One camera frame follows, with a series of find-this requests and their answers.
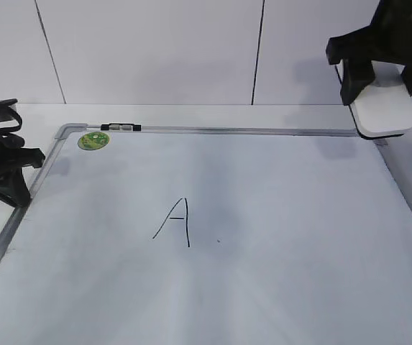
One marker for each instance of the white board with grey frame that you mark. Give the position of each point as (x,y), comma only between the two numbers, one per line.
(193,238)

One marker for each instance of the black marker pen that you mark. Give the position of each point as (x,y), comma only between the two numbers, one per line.
(116,127)

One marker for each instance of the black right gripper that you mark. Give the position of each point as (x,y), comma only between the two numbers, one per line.
(387,38)

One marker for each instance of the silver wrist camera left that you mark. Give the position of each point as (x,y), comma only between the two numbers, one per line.
(11,103)

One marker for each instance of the white eraser with black felt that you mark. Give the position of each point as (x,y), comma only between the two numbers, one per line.
(383,108)

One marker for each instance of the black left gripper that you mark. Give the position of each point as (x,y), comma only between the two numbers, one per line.
(14,156)

